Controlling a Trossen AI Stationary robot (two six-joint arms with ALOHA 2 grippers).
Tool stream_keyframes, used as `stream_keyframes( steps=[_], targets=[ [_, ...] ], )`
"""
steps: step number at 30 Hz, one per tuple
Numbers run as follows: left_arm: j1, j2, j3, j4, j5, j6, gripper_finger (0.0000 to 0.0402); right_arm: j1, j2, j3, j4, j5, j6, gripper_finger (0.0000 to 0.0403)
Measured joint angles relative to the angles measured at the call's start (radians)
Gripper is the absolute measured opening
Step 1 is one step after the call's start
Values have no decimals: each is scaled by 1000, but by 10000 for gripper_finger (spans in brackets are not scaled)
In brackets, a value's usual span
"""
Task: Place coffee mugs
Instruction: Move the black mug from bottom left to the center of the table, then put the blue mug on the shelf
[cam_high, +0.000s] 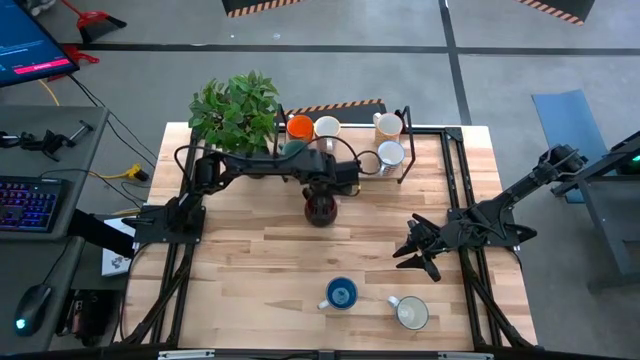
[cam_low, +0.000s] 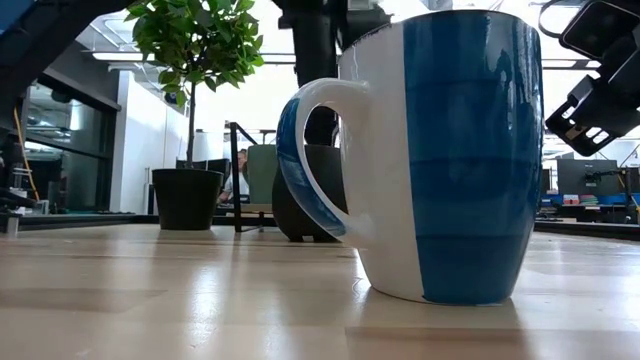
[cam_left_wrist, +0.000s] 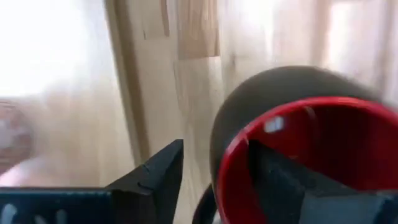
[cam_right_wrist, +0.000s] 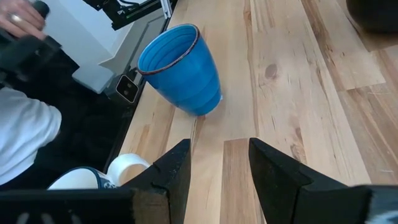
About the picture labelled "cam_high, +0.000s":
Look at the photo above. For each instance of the red dustpan with broom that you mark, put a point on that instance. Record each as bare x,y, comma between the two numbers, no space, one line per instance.
97,22

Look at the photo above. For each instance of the red floor stand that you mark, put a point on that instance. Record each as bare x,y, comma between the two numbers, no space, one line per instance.
75,52

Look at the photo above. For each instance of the black computer mouse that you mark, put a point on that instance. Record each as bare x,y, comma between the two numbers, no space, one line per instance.
32,307

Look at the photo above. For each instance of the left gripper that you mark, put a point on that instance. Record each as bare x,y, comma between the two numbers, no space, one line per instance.
322,177

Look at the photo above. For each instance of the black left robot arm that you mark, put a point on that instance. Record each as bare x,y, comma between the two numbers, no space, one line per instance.
280,165

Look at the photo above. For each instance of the grey metal cart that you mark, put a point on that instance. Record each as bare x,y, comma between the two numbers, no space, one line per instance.
605,225

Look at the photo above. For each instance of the computer monitor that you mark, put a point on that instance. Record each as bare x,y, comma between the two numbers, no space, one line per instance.
30,45

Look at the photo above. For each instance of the green plant black pot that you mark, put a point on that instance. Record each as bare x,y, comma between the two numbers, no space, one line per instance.
235,110

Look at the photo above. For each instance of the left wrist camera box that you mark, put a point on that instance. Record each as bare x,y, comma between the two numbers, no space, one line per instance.
348,174

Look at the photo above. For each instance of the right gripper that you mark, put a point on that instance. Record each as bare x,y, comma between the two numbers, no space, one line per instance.
450,237

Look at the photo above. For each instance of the blue floor mat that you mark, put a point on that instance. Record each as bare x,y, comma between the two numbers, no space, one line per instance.
565,125

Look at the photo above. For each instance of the white mug blue leaf pattern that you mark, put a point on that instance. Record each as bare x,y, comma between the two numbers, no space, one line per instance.
391,152

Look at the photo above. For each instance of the cream mug orange pattern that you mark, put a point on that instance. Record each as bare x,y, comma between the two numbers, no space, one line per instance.
327,126

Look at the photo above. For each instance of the teal mug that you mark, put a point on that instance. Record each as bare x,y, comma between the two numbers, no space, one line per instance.
292,147

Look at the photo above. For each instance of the black angled block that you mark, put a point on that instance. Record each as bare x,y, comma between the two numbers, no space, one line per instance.
100,232

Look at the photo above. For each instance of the black box under desk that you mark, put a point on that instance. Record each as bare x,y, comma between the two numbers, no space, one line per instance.
90,315

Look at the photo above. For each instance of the dark red round mug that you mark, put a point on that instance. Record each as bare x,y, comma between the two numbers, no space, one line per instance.
320,215

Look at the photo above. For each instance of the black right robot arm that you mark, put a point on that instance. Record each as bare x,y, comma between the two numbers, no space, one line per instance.
520,190

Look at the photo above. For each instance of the black aluminium table frame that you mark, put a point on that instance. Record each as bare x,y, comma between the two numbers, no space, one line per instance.
452,134

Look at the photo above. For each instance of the white mug red lattice pattern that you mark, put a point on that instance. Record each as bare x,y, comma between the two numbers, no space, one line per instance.
389,124

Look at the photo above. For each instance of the black clamp tool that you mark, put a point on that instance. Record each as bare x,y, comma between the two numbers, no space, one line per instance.
47,140

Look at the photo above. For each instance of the grey desk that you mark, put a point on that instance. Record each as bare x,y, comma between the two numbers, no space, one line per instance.
50,165

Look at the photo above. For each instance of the grey-white mug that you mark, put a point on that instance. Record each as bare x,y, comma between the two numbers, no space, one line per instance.
412,313

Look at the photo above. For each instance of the backlit black keyboard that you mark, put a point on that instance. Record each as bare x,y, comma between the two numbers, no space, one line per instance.
27,205

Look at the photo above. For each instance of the white printed box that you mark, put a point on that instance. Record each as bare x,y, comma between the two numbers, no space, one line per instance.
115,260

